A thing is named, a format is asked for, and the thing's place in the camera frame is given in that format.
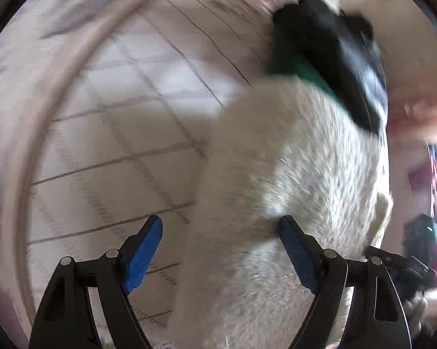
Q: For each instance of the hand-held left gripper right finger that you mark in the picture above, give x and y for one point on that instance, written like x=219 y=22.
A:
x=296 y=258

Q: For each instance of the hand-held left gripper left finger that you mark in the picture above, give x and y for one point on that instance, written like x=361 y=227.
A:
x=143 y=254

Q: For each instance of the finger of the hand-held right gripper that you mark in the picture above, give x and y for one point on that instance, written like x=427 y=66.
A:
x=404 y=265

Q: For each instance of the white tweed jacket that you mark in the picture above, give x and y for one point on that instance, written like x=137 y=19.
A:
x=276 y=174

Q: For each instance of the green folded garment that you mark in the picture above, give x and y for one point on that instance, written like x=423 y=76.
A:
x=291 y=66

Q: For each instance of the black folded garment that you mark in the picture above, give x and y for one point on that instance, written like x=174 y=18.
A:
x=349 y=54

